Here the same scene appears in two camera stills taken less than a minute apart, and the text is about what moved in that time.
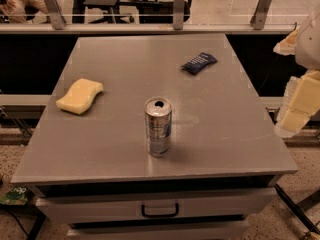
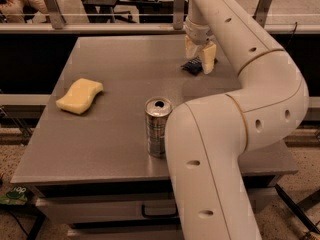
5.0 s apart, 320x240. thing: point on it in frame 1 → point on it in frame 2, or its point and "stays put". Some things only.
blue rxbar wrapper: (200, 62) stays put
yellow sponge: (81, 96) stays put
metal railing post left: (56, 17) stays put
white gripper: (309, 48) → (197, 34)
